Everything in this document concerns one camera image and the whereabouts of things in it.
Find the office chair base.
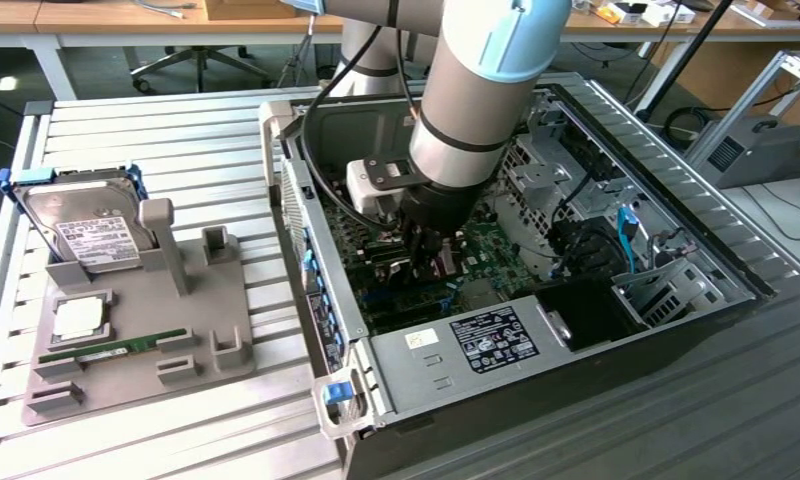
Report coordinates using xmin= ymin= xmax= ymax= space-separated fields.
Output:
xmin=129 ymin=44 xmax=274 ymax=95

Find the blue wire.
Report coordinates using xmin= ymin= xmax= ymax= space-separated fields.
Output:
xmin=615 ymin=204 xmax=641 ymax=276

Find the black expansion slot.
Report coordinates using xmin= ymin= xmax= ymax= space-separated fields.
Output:
xmin=369 ymin=302 xmax=445 ymax=334

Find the wooden desk with clutter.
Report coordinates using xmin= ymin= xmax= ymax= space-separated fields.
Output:
xmin=559 ymin=0 xmax=800 ymax=116

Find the black open PC case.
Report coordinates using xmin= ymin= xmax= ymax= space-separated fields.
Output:
xmin=258 ymin=82 xmax=775 ymax=480

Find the grey computer tower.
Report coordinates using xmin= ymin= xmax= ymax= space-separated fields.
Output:
xmin=705 ymin=117 xmax=800 ymax=190

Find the black slanted pole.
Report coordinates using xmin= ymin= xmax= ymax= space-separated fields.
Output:
xmin=632 ymin=0 xmax=736 ymax=120

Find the silver drive cage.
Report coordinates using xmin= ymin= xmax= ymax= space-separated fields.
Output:
xmin=485 ymin=132 xmax=641 ymax=281

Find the green motherboard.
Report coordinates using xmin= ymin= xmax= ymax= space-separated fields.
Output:
xmin=322 ymin=189 xmax=555 ymax=336

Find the aluminium profile frame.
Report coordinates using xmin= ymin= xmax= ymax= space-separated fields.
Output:
xmin=683 ymin=49 xmax=800 ymax=166

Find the green RAM stick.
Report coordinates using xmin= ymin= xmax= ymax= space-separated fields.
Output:
xmin=38 ymin=328 xmax=192 ymax=365

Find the blue expansion slot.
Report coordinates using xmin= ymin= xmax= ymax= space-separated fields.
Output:
xmin=358 ymin=279 xmax=463 ymax=303

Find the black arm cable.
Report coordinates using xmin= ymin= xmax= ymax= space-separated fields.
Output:
xmin=301 ymin=22 xmax=402 ymax=232

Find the blue disk caddy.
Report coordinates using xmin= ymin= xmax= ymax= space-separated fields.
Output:
xmin=0 ymin=163 xmax=152 ymax=214

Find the grey cable on desk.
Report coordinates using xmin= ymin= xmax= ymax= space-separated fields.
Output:
xmin=132 ymin=0 xmax=196 ymax=20

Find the coiled black cable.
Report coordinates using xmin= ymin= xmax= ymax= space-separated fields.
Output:
xmin=663 ymin=107 xmax=709 ymax=147

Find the black wire bundle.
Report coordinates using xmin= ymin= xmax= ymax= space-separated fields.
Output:
xmin=549 ymin=219 xmax=625 ymax=277

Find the wooden desk with white legs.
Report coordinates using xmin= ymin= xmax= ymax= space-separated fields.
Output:
xmin=0 ymin=0 xmax=348 ymax=101

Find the grey parts rack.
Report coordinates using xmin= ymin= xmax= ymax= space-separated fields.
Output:
xmin=24 ymin=197 xmax=261 ymax=429

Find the green graphics card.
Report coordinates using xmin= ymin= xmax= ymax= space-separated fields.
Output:
xmin=353 ymin=242 xmax=472 ymax=295

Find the silver hard disk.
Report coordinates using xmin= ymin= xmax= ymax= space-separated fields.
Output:
xmin=11 ymin=172 xmax=160 ymax=274

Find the cardboard box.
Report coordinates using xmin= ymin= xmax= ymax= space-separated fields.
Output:
xmin=202 ymin=0 xmax=316 ymax=21

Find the black installed RAM stick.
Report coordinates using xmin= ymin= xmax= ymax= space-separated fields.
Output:
xmin=362 ymin=239 xmax=414 ymax=265

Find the silver perforated disk bay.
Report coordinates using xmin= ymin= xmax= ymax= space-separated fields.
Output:
xmin=609 ymin=259 xmax=716 ymax=329

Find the grey power supply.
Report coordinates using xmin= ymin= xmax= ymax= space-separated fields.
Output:
xmin=356 ymin=294 xmax=575 ymax=416

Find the silver CPU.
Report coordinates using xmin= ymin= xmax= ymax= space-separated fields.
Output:
xmin=52 ymin=298 xmax=108 ymax=344

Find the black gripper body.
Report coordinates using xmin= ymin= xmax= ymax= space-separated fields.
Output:
xmin=397 ymin=180 xmax=483 ymax=239

